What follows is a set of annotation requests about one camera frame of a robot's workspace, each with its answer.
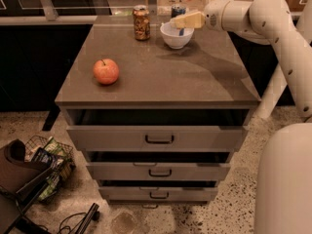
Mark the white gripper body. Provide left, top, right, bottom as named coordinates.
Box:
left=204, top=0, right=233, bottom=31

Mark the blue silver redbull can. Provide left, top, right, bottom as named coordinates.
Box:
left=171, top=4, right=186, bottom=18

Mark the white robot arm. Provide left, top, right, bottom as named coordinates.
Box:
left=170, top=0, right=312, bottom=234

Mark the white bowl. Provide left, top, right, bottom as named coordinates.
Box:
left=160, top=22, right=194, bottom=49

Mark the gold patterned drink can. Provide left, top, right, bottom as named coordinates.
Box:
left=133, top=5, right=150, bottom=41

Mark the red apple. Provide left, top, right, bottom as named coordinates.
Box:
left=93, top=58, right=119, bottom=85

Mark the grey drawer cabinet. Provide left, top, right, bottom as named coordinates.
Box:
left=54, top=15, right=261, bottom=206

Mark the top grey drawer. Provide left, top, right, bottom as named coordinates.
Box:
left=66, top=108, right=250, bottom=153

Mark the grey drawer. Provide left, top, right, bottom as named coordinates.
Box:
left=66, top=108, right=250, bottom=153
left=98, top=180, right=217, bottom=202
left=87, top=152, right=230, bottom=181

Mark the middle grey drawer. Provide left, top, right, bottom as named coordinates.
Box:
left=87, top=152, right=230, bottom=181

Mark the bottom grey drawer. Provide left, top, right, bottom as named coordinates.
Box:
left=98, top=180, right=217, bottom=202

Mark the brown angled stand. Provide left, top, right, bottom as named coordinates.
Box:
left=0, top=139, right=57, bottom=234

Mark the metal window frame rail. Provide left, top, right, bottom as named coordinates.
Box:
left=0, top=0, right=312, bottom=26

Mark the wire basket with snack bags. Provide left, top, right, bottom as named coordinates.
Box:
left=25, top=136, right=76, bottom=203

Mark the black cable on floor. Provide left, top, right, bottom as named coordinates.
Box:
left=57, top=202, right=101, bottom=234

